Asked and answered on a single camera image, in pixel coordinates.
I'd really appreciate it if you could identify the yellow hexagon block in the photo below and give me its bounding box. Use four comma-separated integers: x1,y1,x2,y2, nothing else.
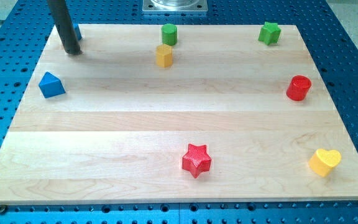
155,44,173,68

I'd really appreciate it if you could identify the light wooden board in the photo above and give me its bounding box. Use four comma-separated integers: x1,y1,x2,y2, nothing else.
0,24,358,205

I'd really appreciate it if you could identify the red star block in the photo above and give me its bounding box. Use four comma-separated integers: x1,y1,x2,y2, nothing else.
181,144,212,179

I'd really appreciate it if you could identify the green cylinder block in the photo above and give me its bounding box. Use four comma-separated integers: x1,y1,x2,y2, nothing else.
161,24,178,46

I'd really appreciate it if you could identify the green star block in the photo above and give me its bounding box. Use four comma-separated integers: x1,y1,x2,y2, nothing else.
258,22,281,45

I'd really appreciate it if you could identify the red cylinder block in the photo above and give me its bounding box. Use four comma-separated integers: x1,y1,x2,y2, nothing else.
286,75,312,101

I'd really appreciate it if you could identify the blue block behind rod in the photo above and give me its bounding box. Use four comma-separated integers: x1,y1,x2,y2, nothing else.
73,23,82,40

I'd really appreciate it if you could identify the blue triangular prism block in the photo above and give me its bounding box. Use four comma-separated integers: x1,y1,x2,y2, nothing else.
39,72,66,98

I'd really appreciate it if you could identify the yellow heart block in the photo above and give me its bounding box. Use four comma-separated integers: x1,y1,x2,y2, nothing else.
308,149,342,177

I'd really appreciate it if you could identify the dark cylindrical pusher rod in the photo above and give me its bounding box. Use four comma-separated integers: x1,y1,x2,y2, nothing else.
47,0,81,55

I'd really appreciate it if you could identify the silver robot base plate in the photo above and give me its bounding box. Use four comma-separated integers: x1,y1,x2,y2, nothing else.
142,0,208,14

